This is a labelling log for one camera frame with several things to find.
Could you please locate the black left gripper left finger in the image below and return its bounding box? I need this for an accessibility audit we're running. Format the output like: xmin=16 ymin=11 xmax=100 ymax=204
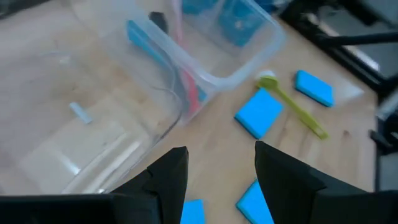
xmin=0 ymin=146 xmax=190 ymax=224

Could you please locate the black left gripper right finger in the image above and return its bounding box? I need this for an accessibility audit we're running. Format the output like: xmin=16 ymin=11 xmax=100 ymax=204
xmin=254 ymin=141 xmax=398 ymax=224

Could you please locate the blue sponge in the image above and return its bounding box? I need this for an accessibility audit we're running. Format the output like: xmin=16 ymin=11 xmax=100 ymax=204
xmin=294 ymin=69 xmax=335 ymax=108
xmin=179 ymin=198 xmax=206 ymax=224
xmin=233 ymin=87 xmax=284 ymax=140
xmin=235 ymin=179 xmax=276 ymax=224

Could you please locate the red dish brush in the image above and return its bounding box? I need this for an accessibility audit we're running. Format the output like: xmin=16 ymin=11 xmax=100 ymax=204
xmin=172 ymin=0 xmax=206 ymax=116

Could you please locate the blue dish brush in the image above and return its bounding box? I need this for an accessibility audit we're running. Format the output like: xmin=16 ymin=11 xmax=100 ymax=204
xmin=126 ymin=19 xmax=175 ymax=72

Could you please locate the shallow clear plastic bin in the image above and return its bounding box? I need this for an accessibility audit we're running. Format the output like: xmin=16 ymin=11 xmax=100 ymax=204
xmin=0 ymin=0 xmax=184 ymax=197

